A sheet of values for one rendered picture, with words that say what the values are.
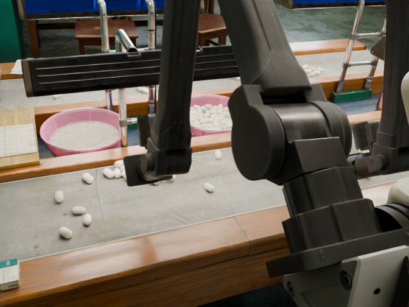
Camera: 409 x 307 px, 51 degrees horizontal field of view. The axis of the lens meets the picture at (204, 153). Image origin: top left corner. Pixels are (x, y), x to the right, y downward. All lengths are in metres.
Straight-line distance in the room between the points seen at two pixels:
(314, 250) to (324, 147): 0.11
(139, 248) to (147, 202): 0.19
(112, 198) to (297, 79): 0.77
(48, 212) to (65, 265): 0.21
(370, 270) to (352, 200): 0.07
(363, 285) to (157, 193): 0.84
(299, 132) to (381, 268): 0.14
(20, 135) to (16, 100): 0.32
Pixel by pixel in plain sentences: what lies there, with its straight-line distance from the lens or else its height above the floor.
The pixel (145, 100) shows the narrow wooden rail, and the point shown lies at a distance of 1.56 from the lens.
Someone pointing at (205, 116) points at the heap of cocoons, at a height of 0.74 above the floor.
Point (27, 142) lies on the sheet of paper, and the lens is 1.33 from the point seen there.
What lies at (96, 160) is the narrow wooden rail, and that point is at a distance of 1.24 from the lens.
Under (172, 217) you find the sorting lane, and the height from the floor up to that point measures 0.74.
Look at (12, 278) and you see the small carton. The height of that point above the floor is 0.78.
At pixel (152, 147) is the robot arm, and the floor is 1.05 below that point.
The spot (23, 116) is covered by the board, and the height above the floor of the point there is 0.78.
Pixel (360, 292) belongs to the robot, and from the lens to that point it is 0.38.
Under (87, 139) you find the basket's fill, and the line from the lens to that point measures 1.40.
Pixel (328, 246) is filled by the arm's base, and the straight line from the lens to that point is 0.37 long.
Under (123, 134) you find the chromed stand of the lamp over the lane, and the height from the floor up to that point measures 0.81.
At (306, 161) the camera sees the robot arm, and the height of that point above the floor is 1.25.
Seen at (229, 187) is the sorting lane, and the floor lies 0.74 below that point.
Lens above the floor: 1.47
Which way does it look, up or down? 33 degrees down
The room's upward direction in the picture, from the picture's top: 4 degrees clockwise
